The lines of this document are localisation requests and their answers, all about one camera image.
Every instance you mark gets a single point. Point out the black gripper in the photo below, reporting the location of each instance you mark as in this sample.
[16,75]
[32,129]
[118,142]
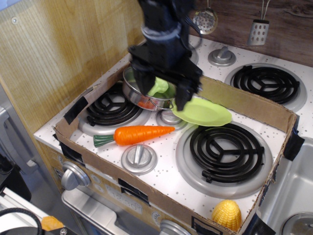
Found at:
[166,55]

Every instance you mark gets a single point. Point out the light green toy broccoli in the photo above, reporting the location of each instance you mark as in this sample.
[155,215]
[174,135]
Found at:
[160,86]

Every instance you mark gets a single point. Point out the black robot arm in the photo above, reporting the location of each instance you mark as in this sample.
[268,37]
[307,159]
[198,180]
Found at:
[166,15]

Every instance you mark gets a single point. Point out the small steel pan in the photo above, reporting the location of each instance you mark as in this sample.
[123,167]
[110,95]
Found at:
[157,102]

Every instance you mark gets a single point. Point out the silver middle stove knob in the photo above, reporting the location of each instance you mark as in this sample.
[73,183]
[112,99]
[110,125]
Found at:
[167,118]

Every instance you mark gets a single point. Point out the silver stove knob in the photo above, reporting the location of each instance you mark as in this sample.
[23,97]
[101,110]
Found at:
[222,57]
[167,118]
[139,159]

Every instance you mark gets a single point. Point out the back left black burner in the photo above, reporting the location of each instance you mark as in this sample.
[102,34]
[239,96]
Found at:
[194,55]

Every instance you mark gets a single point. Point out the black burner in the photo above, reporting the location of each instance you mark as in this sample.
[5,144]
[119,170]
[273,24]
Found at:
[228,162]
[111,111]
[194,55]
[271,82]

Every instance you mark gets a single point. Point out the light green plastic plate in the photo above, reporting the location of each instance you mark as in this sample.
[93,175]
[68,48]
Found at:
[203,112]

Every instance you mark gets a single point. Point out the front left black burner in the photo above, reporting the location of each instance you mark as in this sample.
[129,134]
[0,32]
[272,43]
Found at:
[111,111]

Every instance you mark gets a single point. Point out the silver back stove knob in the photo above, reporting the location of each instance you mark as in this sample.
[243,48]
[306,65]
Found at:
[222,57]

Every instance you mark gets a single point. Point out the orange toy carrot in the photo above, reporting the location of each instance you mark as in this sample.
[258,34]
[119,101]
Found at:
[132,134]

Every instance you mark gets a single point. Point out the hanging metal strainer spoon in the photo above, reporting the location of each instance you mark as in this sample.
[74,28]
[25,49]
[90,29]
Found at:
[206,19]

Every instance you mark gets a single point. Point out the silver front stove knob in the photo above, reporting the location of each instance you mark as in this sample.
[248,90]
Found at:
[139,159]

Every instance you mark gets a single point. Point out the front right black burner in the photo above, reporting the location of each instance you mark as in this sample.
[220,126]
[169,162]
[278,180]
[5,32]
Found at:
[228,162]

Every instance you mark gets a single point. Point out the hanging metal grater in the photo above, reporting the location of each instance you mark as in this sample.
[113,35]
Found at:
[259,28]

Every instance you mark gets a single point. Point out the back right black burner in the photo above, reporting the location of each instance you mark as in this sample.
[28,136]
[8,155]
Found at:
[271,82]

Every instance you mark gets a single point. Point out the silver oven dial knob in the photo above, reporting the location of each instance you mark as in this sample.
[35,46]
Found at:
[73,176]

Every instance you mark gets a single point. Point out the silver lower front knob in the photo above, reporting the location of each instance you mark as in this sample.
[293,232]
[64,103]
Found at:
[168,227]

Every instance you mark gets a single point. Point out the yellow toy corn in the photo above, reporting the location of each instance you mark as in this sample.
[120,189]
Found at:
[228,214]

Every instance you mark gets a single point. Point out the steel sink basin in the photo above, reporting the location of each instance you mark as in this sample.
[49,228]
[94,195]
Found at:
[287,208]

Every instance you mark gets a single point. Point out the orange object bottom left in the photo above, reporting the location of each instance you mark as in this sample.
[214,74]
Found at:
[50,223]

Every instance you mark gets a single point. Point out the silver oven door handle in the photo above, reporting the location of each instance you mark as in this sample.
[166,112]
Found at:
[96,214]

